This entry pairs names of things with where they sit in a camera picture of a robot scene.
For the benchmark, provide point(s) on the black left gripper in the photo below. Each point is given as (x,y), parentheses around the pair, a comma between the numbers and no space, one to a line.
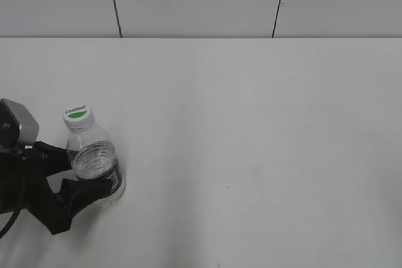
(25,186)

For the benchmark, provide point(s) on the clear Cestbon water bottle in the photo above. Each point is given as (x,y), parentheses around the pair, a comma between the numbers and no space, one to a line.
(93,157)

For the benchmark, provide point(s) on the white green bottle cap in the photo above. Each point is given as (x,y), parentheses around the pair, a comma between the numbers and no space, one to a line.
(78,117)

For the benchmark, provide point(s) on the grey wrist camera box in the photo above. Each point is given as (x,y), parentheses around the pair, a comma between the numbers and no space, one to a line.
(18,127)

